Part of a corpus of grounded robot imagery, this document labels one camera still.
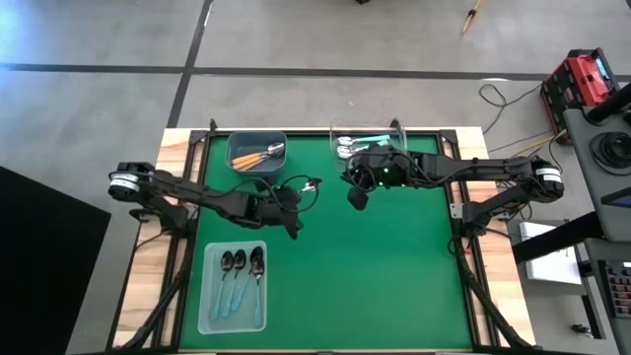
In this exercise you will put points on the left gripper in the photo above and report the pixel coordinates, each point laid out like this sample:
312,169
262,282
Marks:
271,207

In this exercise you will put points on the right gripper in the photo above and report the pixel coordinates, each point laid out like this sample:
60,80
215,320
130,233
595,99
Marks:
389,170

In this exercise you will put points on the frosted white plastic bin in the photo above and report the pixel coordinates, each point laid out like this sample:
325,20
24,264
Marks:
217,325

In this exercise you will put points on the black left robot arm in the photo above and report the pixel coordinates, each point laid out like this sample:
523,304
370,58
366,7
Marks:
197,194

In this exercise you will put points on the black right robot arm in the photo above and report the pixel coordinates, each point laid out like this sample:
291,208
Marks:
483,170

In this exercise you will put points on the clear plastic bin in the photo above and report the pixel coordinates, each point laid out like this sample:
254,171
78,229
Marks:
335,130

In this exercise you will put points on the grey-blue plastic bin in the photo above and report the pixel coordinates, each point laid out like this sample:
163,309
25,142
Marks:
256,139

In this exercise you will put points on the green table mat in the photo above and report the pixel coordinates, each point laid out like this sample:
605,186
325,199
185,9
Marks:
345,296

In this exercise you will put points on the thin yellow pole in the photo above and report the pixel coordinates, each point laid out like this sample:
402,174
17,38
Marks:
469,19

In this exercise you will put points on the black bar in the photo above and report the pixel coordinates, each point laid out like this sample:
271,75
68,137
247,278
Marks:
552,241

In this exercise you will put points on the white box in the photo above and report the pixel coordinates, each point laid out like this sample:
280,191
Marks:
547,271

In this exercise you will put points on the grey cart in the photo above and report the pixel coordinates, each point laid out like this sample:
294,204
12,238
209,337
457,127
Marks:
581,148

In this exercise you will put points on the red and black equipment case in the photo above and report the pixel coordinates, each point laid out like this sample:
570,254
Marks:
581,79

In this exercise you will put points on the black pole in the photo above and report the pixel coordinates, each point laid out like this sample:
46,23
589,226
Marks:
609,104

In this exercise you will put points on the dark tablet screen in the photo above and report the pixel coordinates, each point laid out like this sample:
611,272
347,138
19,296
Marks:
621,199

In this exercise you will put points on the small black floor object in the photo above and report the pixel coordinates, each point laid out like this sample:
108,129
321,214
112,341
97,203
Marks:
582,330

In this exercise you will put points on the blue-lit keypad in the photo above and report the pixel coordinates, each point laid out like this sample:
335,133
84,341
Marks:
621,291

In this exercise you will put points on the black panel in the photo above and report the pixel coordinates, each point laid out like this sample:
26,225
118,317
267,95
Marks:
44,271

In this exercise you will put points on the black aluminium table frame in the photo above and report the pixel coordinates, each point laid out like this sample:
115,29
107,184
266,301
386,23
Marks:
451,140

